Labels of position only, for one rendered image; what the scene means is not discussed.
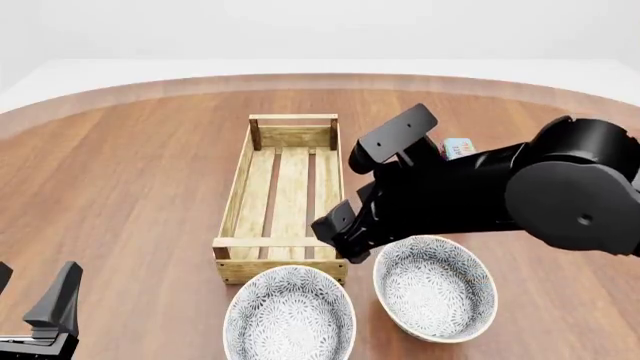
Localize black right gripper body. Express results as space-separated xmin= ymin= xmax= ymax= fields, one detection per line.
xmin=310 ymin=199 xmax=358 ymax=249

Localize flat black plate on stalk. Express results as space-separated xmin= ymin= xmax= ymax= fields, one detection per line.
xmin=355 ymin=103 xmax=440 ymax=167

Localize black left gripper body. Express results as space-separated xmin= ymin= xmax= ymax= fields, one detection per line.
xmin=0 ymin=328 xmax=81 ymax=360

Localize wooden slat tray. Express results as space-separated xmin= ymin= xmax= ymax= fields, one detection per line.
xmin=212 ymin=113 xmax=350 ymax=285

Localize small printed tin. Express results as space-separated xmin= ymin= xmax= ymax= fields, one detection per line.
xmin=442 ymin=137 xmax=477 ymax=162

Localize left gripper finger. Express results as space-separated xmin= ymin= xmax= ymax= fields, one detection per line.
xmin=22 ymin=261 xmax=84 ymax=339
xmin=0 ymin=261 xmax=14 ymax=297

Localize patterned grey-white bowl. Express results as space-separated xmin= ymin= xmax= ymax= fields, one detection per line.
xmin=222 ymin=264 xmax=357 ymax=360
xmin=372 ymin=234 xmax=499 ymax=345

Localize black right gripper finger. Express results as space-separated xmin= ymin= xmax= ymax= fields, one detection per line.
xmin=332 ymin=231 xmax=374 ymax=265

